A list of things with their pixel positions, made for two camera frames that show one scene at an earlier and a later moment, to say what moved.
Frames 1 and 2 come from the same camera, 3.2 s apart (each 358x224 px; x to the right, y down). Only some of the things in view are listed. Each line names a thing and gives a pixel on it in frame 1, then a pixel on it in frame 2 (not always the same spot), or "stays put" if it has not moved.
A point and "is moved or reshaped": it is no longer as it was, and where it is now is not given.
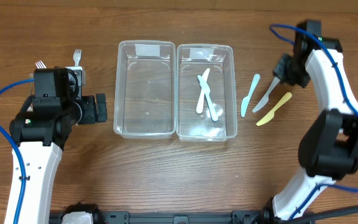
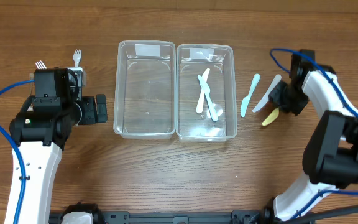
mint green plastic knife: [245, 101] stays put
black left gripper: [100, 107] stays put
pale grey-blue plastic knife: [261, 104] stays put
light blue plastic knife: [206, 89] stays put
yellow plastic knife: [288, 95] is moved or reshaped
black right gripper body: [283, 68] to [278, 94]
